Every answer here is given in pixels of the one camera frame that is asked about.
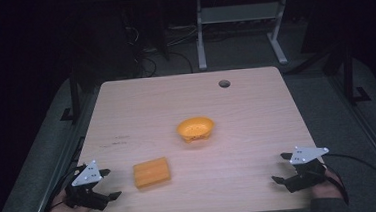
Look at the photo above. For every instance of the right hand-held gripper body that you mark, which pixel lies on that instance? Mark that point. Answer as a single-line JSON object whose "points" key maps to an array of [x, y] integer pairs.
{"points": [[304, 154]]}

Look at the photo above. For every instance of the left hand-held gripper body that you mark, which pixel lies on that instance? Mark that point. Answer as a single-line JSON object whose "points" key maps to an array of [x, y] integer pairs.
{"points": [[86, 176]]}

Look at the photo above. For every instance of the orange soap bar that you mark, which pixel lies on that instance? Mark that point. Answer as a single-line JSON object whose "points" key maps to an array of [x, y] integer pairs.
{"points": [[151, 172]]}

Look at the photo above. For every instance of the yellow soap dish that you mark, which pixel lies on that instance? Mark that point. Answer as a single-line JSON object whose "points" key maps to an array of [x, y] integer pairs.
{"points": [[195, 128]]}

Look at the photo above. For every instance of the person's right hand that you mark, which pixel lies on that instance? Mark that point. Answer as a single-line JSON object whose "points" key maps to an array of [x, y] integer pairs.
{"points": [[327, 189]]}

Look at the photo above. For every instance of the black metal stand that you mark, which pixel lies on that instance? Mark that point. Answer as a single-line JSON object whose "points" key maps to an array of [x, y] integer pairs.
{"points": [[348, 74], [74, 94]]}

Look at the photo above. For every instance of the aluminium floor rail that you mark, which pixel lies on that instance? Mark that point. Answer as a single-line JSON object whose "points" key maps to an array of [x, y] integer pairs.
{"points": [[58, 168], [371, 130]]}

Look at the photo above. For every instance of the white metal desk frame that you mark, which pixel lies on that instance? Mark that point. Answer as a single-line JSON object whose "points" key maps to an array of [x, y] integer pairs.
{"points": [[236, 14]]}

